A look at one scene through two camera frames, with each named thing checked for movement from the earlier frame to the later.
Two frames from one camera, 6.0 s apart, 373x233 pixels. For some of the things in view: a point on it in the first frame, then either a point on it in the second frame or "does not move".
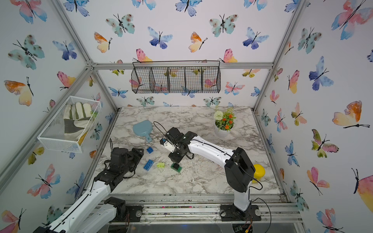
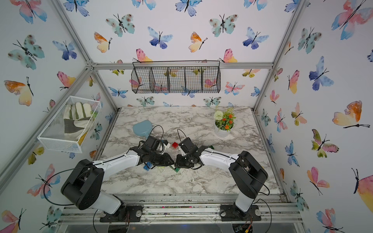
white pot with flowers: x=224 y=123 does not move
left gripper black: x=137 y=158 → x=166 y=158
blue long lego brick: x=148 y=165 does not move
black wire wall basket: x=177 y=76 does not move
